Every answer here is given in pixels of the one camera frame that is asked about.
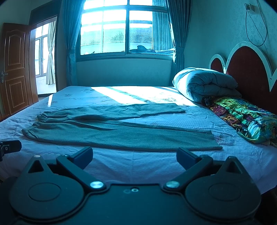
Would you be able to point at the colourful patterned pillow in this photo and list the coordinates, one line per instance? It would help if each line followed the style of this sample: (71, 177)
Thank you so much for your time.
(252, 123)

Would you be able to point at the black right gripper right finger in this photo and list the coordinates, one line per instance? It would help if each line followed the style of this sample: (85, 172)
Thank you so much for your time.
(195, 166)

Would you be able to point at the rolled blue-white quilt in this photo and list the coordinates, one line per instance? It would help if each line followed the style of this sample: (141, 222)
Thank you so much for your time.
(198, 83)

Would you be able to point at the right teal curtain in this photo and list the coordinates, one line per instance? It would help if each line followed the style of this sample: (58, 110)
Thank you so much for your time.
(179, 19)

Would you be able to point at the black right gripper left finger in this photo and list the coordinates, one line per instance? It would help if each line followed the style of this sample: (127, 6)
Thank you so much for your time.
(74, 165)

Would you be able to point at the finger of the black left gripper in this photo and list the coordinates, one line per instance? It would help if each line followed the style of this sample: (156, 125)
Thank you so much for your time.
(7, 147)

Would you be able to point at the brown wooden door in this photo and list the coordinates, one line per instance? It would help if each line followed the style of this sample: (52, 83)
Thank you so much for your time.
(18, 86)

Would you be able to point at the red and white headboard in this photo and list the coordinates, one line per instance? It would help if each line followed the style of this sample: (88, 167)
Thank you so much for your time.
(249, 66)

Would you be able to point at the pale curtain in next room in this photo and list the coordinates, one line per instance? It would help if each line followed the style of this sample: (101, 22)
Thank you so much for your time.
(50, 71)

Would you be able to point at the large window with frame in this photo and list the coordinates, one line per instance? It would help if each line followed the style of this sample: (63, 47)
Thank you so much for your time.
(124, 29)

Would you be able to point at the wall socket with plug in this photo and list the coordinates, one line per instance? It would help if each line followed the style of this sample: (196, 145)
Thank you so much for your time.
(249, 7)

